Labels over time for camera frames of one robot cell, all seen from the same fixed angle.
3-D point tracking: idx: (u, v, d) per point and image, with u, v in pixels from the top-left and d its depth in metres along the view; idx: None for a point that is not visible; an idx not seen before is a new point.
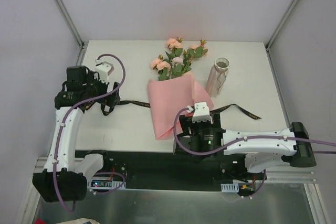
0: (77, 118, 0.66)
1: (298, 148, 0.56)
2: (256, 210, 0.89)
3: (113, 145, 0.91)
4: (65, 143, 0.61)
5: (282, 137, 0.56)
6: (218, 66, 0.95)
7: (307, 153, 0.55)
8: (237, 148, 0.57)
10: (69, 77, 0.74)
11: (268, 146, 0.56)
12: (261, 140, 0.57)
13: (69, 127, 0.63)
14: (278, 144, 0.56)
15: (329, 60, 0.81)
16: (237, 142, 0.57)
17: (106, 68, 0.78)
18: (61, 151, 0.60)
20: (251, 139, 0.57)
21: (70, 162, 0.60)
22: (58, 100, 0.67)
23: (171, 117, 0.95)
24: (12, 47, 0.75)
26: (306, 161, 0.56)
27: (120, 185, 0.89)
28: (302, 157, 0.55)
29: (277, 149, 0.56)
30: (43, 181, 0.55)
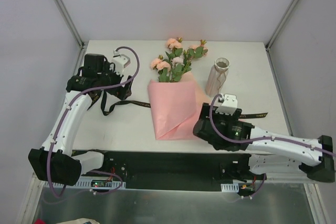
0: (86, 106, 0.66)
1: (323, 160, 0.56)
2: (257, 210, 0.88)
3: (113, 145, 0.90)
4: (67, 125, 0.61)
5: (309, 146, 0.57)
6: (218, 66, 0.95)
7: (331, 166, 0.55)
8: (262, 146, 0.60)
10: (86, 63, 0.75)
11: (293, 150, 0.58)
12: (287, 144, 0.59)
13: (73, 112, 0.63)
14: (304, 151, 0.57)
15: (329, 59, 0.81)
16: (264, 140, 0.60)
17: (123, 61, 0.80)
18: (61, 132, 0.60)
20: (278, 140, 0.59)
21: (67, 145, 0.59)
22: (71, 83, 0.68)
23: (172, 117, 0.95)
24: (12, 46, 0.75)
26: (327, 174, 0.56)
27: (120, 185, 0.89)
28: (326, 169, 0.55)
29: (302, 156, 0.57)
30: (38, 159, 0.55)
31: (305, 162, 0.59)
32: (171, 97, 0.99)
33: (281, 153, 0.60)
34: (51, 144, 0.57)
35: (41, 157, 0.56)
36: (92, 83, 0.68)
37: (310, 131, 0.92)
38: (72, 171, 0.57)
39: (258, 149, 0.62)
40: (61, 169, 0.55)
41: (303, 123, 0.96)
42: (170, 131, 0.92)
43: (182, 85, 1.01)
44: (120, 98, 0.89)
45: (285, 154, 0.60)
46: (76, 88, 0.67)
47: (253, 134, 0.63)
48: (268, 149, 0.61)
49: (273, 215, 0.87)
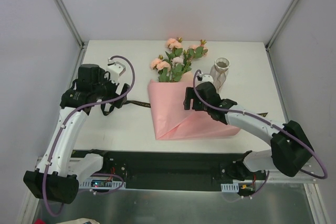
0: (81, 121, 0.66)
1: (275, 135, 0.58)
2: (257, 210, 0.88)
3: (113, 145, 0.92)
4: (62, 145, 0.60)
5: (269, 122, 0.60)
6: (218, 66, 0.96)
7: (283, 145, 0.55)
8: (234, 117, 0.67)
10: (80, 75, 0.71)
11: (255, 124, 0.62)
12: (253, 119, 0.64)
13: (67, 130, 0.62)
14: (263, 126, 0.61)
15: (329, 59, 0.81)
16: (236, 113, 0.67)
17: (118, 70, 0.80)
18: (56, 154, 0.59)
20: (247, 114, 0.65)
21: (63, 166, 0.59)
22: (65, 99, 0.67)
23: (172, 118, 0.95)
24: (12, 48, 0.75)
26: (282, 153, 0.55)
27: (120, 186, 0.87)
28: (275, 143, 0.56)
29: (261, 130, 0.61)
30: (33, 181, 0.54)
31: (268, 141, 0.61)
32: (170, 97, 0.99)
33: (248, 127, 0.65)
34: (46, 166, 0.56)
35: (37, 177, 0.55)
36: (86, 98, 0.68)
37: (310, 131, 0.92)
38: (70, 190, 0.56)
39: (232, 121, 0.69)
40: (56, 190, 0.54)
41: (303, 123, 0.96)
42: (170, 130, 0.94)
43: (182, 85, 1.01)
44: (117, 106, 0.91)
45: (250, 128, 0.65)
46: (70, 104, 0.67)
47: (234, 107, 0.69)
48: (239, 121, 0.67)
49: (273, 214, 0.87)
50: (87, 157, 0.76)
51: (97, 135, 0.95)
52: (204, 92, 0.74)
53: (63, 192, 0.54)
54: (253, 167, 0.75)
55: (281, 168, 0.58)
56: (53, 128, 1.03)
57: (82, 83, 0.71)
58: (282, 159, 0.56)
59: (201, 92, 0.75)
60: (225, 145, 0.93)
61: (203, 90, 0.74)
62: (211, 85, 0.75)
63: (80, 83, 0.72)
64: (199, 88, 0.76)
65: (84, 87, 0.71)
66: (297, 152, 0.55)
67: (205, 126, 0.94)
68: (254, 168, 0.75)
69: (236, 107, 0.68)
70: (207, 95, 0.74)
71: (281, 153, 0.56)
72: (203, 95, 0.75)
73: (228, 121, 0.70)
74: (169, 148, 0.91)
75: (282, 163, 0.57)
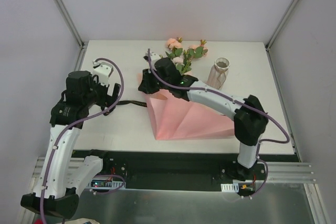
0: (74, 136, 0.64)
1: (238, 111, 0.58)
2: (257, 210, 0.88)
3: (113, 145, 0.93)
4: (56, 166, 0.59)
5: (231, 98, 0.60)
6: (218, 66, 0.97)
7: (245, 119, 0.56)
8: (196, 94, 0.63)
10: (68, 87, 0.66)
11: (218, 101, 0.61)
12: (216, 95, 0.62)
13: (61, 150, 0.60)
14: (226, 103, 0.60)
15: (329, 59, 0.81)
16: (198, 90, 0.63)
17: (106, 72, 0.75)
18: (51, 177, 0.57)
20: (210, 92, 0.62)
21: (60, 188, 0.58)
22: (54, 115, 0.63)
23: (171, 121, 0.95)
24: (12, 48, 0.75)
26: (243, 127, 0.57)
27: (120, 186, 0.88)
28: (238, 118, 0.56)
29: (224, 108, 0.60)
30: (31, 205, 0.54)
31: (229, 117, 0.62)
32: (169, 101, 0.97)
33: (210, 104, 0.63)
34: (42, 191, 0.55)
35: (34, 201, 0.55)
36: (77, 113, 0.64)
37: (309, 131, 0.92)
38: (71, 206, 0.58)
39: (194, 98, 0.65)
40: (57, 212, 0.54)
41: (303, 123, 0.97)
42: (170, 131, 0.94)
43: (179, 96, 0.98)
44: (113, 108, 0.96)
45: (211, 105, 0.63)
46: (60, 120, 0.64)
47: (195, 84, 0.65)
48: (200, 99, 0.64)
49: (273, 214, 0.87)
50: (86, 162, 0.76)
51: (97, 135, 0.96)
52: (164, 70, 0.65)
53: (65, 210, 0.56)
54: (249, 162, 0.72)
55: (241, 139, 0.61)
56: None
57: (71, 95, 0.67)
58: (243, 131, 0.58)
59: (160, 70, 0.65)
60: (224, 145, 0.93)
61: (164, 68, 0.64)
62: (168, 60, 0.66)
63: (69, 96, 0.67)
64: (158, 66, 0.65)
65: (74, 99, 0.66)
66: (255, 124, 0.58)
67: (197, 127, 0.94)
68: (250, 162, 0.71)
69: (197, 84, 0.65)
70: (167, 73, 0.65)
71: (242, 127, 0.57)
72: (163, 74, 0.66)
73: (189, 98, 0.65)
74: (168, 148, 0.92)
75: (243, 135, 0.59)
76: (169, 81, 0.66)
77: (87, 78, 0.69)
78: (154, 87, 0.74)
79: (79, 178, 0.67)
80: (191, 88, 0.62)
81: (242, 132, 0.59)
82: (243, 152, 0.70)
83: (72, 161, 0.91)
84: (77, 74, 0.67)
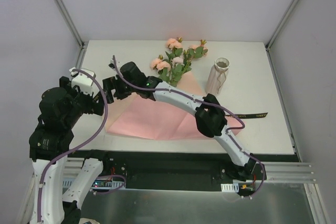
0: (61, 166, 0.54)
1: (198, 109, 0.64)
2: (256, 210, 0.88)
3: (113, 145, 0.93)
4: (48, 205, 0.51)
5: (191, 98, 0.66)
6: (218, 66, 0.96)
7: (205, 116, 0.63)
8: (161, 95, 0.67)
10: (42, 114, 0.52)
11: (181, 100, 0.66)
12: (178, 95, 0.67)
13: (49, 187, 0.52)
14: (187, 102, 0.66)
15: (329, 59, 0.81)
16: (163, 91, 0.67)
17: (88, 81, 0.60)
18: (45, 211, 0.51)
20: (174, 92, 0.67)
21: (56, 220, 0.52)
22: (34, 150, 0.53)
23: (168, 123, 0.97)
24: (12, 48, 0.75)
26: (205, 123, 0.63)
27: (120, 186, 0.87)
28: (198, 116, 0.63)
29: (187, 106, 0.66)
30: None
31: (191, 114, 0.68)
32: (164, 106, 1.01)
33: (174, 103, 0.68)
34: None
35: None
36: (58, 144, 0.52)
37: (310, 131, 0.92)
38: None
39: (160, 98, 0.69)
40: None
41: (303, 123, 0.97)
42: (170, 131, 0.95)
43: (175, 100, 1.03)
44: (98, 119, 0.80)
45: (175, 104, 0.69)
46: (42, 152, 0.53)
47: (159, 85, 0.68)
48: (166, 99, 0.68)
49: (273, 214, 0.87)
50: (86, 167, 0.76)
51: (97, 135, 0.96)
52: (130, 74, 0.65)
53: None
54: (239, 159, 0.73)
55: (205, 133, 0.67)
56: None
57: (49, 121, 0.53)
58: (205, 127, 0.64)
59: (126, 74, 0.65)
60: None
61: (128, 72, 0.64)
62: (133, 64, 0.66)
63: (45, 122, 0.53)
64: (124, 71, 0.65)
65: (53, 126, 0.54)
66: (214, 118, 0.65)
67: (192, 129, 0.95)
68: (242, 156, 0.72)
69: (162, 84, 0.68)
70: (133, 76, 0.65)
71: (203, 123, 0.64)
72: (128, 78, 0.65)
73: (155, 98, 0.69)
74: (168, 148, 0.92)
75: (206, 130, 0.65)
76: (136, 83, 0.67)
77: (65, 98, 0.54)
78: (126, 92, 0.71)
79: (80, 189, 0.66)
80: (156, 90, 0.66)
81: (205, 127, 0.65)
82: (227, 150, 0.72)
83: (72, 161, 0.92)
84: (52, 96, 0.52)
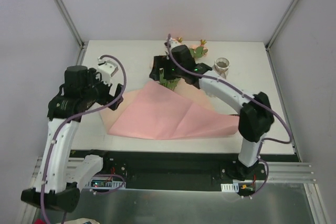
0: (72, 130, 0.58)
1: (245, 105, 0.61)
2: (256, 210, 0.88)
3: (113, 145, 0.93)
4: (54, 164, 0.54)
5: (241, 92, 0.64)
6: (218, 66, 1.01)
7: (251, 114, 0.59)
8: (208, 83, 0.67)
10: (65, 80, 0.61)
11: (228, 93, 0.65)
12: (226, 87, 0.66)
13: (59, 146, 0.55)
14: (234, 96, 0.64)
15: (329, 59, 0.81)
16: (210, 79, 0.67)
17: (109, 68, 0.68)
18: (51, 170, 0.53)
20: (221, 82, 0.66)
21: (60, 182, 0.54)
22: (52, 109, 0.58)
23: (167, 123, 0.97)
24: (12, 48, 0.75)
26: (249, 121, 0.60)
27: (121, 185, 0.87)
28: (244, 113, 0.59)
29: (232, 100, 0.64)
30: (31, 200, 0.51)
31: (234, 108, 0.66)
32: (163, 105, 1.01)
33: (219, 94, 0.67)
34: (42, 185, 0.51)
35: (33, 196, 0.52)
36: (74, 106, 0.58)
37: (310, 131, 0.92)
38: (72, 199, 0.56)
39: (205, 86, 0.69)
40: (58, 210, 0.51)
41: (303, 123, 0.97)
42: (170, 130, 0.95)
43: (175, 98, 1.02)
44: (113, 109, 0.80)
45: (220, 95, 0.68)
46: (59, 115, 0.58)
47: (208, 73, 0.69)
48: (210, 87, 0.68)
49: (274, 215, 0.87)
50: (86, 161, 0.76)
51: (97, 135, 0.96)
52: (179, 55, 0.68)
53: (67, 205, 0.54)
54: (249, 161, 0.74)
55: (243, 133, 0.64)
56: None
57: (69, 89, 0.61)
58: (248, 126, 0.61)
59: (176, 55, 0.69)
60: (224, 145, 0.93)
61: (179, 53, 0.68)
62: (184, 46, 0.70)
63: (66, 89, 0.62)
64: (174, 51, 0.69)
65: (72, 93, 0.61)
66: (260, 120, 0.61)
67: (192, 128, 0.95)
68: (250, 159, 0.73)
69: (210, 73, 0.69)
70: (182, 59, 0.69)
71: (248, 121, 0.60)
72: (178, 59, 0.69)
73: (200, 85, 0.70)
74: (168, 148, 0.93)
75: (247, 129, 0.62)
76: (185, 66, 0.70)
77: (86, 72, 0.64)
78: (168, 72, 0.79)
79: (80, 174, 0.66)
80: (204, 76, 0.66)
81: (248, 127, 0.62)
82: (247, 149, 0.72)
83: (72, 161, 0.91)
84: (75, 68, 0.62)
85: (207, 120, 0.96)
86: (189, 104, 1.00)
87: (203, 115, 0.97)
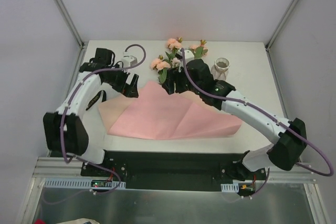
0: (95, 85, 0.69)
1: (282, 135, 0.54)
2: (256, 210, 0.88)
3: (113, 145, 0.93)
4: (80, 97, 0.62)
5: (275, 119, 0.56)
6: (218, 66, 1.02)
7: (290, 145, 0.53)
8: (233, 106, 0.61)
10: (96, 54, 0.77)
11: (259, 119, 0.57)
12: (256, 112, 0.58)
13: (86, 86, 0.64)
14: (268, 123, 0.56)
15: (329, 59, 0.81)
16: (237, 102, 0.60)
17: (130, 59, 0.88)
18: (74, 100, 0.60)
20: (250, 106, 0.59)
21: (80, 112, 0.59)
22: (84, 64, 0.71)
23: (167, 123, 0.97)
24: (12, 49, 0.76)
26: (286, 153, 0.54)
27: (119, 185, 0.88)
28: (282, 144, 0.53)
29: (265, 127, 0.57)
30: (51, 120, 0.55)
31: (267, 136, 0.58)
32: (163, 106, 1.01)
33: (247, 119, 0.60)
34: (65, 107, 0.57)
35: (55, 116, 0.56)
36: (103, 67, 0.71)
37: (310, 131, 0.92)
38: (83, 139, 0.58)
39: (229, 108, 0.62)
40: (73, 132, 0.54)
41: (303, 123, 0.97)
42: (170, 130, 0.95)
43: (175, 98, 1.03)
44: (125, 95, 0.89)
45: (248, 120, 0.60)
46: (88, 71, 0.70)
47: (231, 94, 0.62)
48: (237, 111, 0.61)
49: (273, 215, 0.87)
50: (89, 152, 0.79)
51: (97, 135, 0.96)
52: (197, 73, 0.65)
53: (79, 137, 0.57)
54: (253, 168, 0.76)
55: (274, 161, 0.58)
56: None
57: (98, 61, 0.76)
58: (282, 157, 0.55)
59: (195, 73, 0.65)
60: (224, 145, 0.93)
61: (197, 71, 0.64)
62: (203, 63, 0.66)
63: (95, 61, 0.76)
64: (191, 68, 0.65)
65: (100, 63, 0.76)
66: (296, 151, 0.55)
67: (191, 128, 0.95)
68: (253, 167, 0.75)
69: (235, 95, 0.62)
70: (200, 76, 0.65)
71: (284, 152, 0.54)
72: (195, 75, 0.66)
73: (223, 107, 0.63)
74: (168, 148, 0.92)
75: (279, 159, 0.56)
76: (202, 84, 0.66)
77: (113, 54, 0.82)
78: (181, 86, 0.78)
79: None
80: (228, 99, 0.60)
81: (283, 159, 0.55)
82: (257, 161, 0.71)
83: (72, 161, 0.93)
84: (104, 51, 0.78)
85: (207, 120, 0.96)
86: (189, 104, 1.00)
87: (203, 115, 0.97)
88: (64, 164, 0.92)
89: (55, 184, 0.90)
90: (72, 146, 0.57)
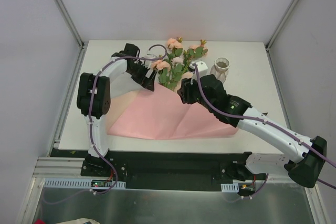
0: (122, 68, 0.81)
1: (306, 156, 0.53)
2: (256, 210, 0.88)
3: (114, 145, 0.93)
4: (110, 70, 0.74)
5: (297, 139, 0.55)
6: (218, 66, 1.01)
7: (314, 167, 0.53)
8: (252, 125, 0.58)
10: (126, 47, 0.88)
11: (281, 139, 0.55)
12: (277, 131, 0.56)
13: (117, 63, 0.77)
14: (291, 143, 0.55)
15: (329, 59, 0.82)
16: (255, 120, 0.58)
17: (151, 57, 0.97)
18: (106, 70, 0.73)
20: (269, 125, 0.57)
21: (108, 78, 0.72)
22: (115, 53, 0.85)
23: (167, 122, 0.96)
24: (12, 48, 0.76)
26: (311, 174, 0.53)
27: (113, 185, 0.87)
28: (306, 165, 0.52)
29: (287, 147, 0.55)
30: (87, 75, 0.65)
31: (289, 156, 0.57)
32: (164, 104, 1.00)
33: (266, 138, 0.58)
34: (99, 72, 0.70)
35: (90, 76, 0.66)
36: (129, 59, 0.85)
37: (310, 131, 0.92)
38: (107, 99, 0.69)
39: (245, 127, 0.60)
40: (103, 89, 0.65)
41: (303, 123, 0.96)
42: (170, 130, 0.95)
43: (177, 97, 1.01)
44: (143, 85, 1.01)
45: (266, 138, 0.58)
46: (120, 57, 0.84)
47: (248, 113, 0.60)
48: (254, 129, 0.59)
49: (273, 214, 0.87)
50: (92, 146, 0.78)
51: None
52: (213, 91, 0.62)
53: (106, 95, 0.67)
54: (255, 170, 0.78)
55: (297, 180, 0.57)
56: (53, 128, 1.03)
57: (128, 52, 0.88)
58: (306, 176, 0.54)
59: (209, 89, 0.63)
60: (225, 145, 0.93)
61: (212, 88, 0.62)
62: (217, 80, 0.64)
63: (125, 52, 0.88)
64: (205, 86, 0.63)
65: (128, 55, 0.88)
66: (318, 170, 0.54)
67: (192, 128, 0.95)
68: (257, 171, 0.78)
69: (251, 114, 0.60)
70: (214, 93, 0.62)
71: (308, 173, 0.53)
72: (209, 93, 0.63)
73: (239, 126, 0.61)
74: (168, 148, 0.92)
75: (301, 178, 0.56)
76: (217, 103, 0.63)
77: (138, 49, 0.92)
78: (192, 96, 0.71)
79: (97, 124, 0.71)
80: (247, 118, 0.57)
81: (306, 179, 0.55)
82: (262, 164, 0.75)
83: (72, 161, 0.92)
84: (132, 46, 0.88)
85: (207, 120, 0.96)
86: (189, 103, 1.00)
87: (204, 116, 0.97)
88: (65, 164, 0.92)
89: (55, 184, 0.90)
90: (97, 104, 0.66)
